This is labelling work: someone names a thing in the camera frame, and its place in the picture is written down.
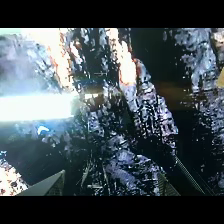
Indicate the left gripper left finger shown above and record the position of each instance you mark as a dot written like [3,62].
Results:
[50,187]

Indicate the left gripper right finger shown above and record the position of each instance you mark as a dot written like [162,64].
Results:
[164,189]

